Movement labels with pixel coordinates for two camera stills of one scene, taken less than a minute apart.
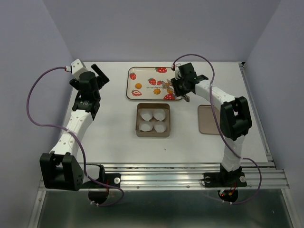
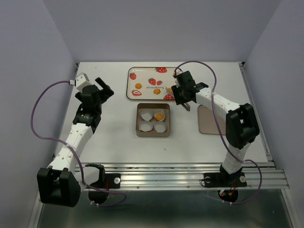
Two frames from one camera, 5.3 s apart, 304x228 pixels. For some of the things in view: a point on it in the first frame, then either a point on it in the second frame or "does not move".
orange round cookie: (138, 85) does not move
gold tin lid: (207, 124) does not move
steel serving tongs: (169, 85) -> (186, 106)
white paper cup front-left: (145, 126) does not move
